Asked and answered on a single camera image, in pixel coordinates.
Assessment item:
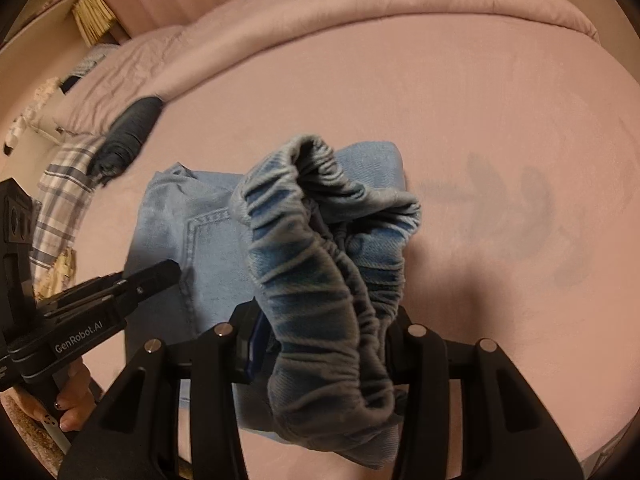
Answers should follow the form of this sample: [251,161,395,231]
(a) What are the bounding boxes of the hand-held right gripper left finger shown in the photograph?
[57,302,273,480]

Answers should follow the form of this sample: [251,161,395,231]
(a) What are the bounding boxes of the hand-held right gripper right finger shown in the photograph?
[382,305,585,480]

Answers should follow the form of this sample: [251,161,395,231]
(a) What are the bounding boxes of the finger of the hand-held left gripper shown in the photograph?
[37,260,182,333]

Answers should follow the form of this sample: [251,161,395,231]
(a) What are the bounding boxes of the light blue denim pants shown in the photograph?
[122,134,424,471]

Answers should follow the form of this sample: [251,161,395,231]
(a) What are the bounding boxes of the person's left hand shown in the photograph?
[10,360,99,433]

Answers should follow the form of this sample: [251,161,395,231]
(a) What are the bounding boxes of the yellow floral cloth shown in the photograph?
[32,247,79,306]

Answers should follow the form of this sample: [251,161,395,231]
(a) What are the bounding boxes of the plaid cloth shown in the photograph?
[29,135,107,267]

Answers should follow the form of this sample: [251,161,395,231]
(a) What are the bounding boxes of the dark blue folded garment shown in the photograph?
[89,96,165,187]

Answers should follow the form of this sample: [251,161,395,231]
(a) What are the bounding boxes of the pink bed sheet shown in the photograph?
[60,15,640,480]

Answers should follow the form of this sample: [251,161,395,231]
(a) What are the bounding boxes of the straw broom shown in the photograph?
[72,0,119,44]

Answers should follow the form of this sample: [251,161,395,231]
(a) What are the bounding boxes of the pink duvet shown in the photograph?
[54,0,601,136]

